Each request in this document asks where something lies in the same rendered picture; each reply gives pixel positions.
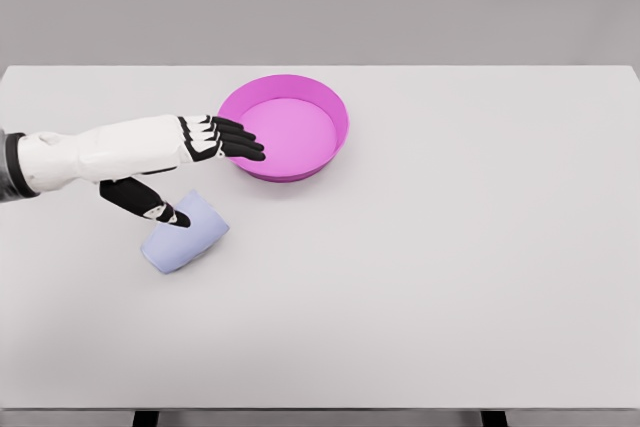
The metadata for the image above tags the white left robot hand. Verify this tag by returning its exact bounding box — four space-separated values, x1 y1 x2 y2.
81 114 266 229

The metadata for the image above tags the pale lavender cup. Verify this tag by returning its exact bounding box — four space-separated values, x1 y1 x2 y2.
140 189 231 276

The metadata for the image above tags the pink round plate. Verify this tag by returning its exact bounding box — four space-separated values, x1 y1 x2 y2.
217 74 350 183

